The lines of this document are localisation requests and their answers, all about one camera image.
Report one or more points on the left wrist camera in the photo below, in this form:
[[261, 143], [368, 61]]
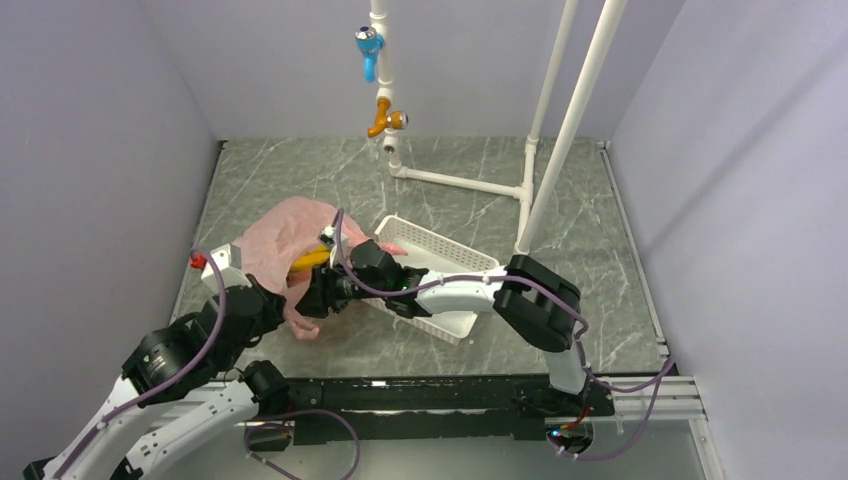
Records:
[[228, 260]]

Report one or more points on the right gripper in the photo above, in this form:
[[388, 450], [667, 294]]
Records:
[[322, 293]]

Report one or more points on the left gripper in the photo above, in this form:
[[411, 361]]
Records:
[[274, 313]]

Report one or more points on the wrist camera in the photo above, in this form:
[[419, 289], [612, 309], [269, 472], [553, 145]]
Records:
[[228, 260], [333, 238]]

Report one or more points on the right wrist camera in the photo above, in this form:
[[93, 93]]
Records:
[[333, 238]]

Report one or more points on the orange faucet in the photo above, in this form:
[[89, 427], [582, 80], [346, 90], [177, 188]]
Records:
[[386, 119]]

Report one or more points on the yellow fake bananas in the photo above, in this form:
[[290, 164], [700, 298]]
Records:
[[311, 259]]

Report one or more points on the pink plastic bag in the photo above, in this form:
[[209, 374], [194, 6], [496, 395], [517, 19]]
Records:
[[270, 246]]

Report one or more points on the white plastic basket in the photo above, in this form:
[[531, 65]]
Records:
[[427, 249]]

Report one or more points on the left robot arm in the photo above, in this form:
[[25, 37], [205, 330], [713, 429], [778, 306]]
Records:
[[160, 407]]

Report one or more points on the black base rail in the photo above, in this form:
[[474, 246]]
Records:
[[519, 406]]

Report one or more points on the blue faucet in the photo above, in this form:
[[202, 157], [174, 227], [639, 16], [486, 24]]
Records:
[[370, 43]]

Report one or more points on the white pipe frame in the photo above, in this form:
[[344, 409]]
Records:
[[532, 200]]

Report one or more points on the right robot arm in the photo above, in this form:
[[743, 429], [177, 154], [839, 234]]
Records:
[[539, 305]]

